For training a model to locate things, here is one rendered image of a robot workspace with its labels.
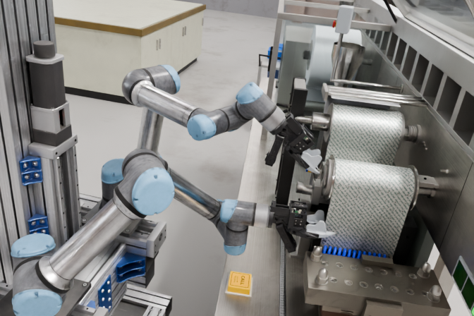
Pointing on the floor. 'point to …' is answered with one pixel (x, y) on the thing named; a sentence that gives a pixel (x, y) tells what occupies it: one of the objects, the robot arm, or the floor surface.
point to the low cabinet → (121, 38)
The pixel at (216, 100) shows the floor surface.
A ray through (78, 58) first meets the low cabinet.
